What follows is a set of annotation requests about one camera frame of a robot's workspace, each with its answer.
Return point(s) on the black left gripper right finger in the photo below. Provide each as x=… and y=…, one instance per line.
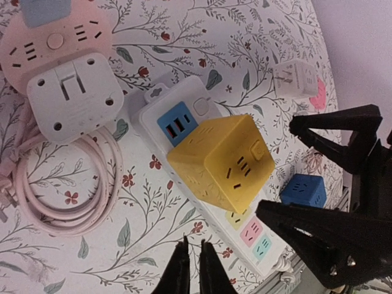
x=213, y=278

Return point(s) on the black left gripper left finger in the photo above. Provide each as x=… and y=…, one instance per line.
x=176, y=276

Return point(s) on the small pink plug adapter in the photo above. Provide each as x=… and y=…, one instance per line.
x=319, y=101

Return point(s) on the dark blue cube socket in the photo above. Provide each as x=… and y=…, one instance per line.
x=308, y=190

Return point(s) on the white cartoon cube socket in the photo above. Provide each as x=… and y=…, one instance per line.
x=295, y=79

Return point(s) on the yellow cube socket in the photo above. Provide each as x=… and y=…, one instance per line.
x=224, y=162

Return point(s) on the white power strip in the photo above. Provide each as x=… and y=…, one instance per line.
x=168, y=117

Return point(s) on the light blue plug adapter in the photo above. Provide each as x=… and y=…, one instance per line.
x=41, y=12

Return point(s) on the white square adapter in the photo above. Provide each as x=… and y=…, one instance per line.
x=75, y=98

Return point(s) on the pink round power strip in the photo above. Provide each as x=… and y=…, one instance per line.
x=27, y=52

